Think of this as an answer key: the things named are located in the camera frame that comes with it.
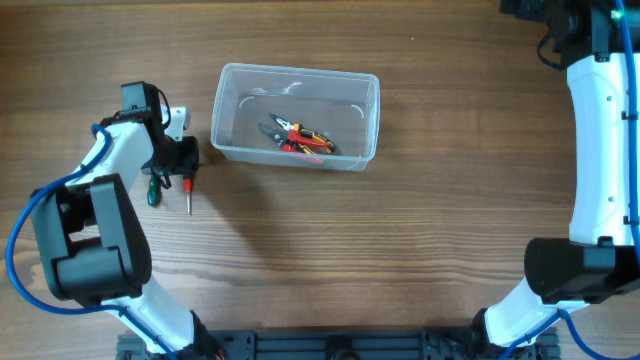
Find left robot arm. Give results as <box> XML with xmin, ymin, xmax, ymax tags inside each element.
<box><xmin>6</xmin><ymin>81</ymin><xmax>226</xmax><ymax>359</ymax></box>

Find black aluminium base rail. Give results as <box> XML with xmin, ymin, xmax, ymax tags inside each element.
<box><xmin>115</xmin><ymin>325</ymin><xmax>561</xmax><ymax>360</ymax></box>

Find orange black needle nose pliers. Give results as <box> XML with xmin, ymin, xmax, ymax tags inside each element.
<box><xmin>269</xmin><ymin>113</ymin><xmax>337</xmax><ymax>154</ymax></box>

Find black red handled screwdriver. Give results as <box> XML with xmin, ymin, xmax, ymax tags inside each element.
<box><xmin>183</xmin><ymin>174</ymin><xmax>194</xmax><ymax>216</ymax></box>

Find green handled screwdriver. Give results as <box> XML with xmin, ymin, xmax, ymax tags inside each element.
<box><xmin>146</xmin><ymin>175</ymin><xmax>161</xmax><ymax>207</ymax></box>

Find red handled pruning snips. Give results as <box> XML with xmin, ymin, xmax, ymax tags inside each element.
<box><xmin>258</xmin><ymin>123</ymin><xmax>330</xmax><ymax>155</ymax></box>

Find clear plastic storage container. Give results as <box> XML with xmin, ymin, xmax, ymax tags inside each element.
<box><xmin>210</xmin><ymin>63</ymin><xmax>381</xmax><ymax>171</ymax></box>

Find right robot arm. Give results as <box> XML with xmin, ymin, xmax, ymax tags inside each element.
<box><xmin>467</xmin><ymin>0</ymin><xmax>639</xmax><ymax>359</ymax></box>

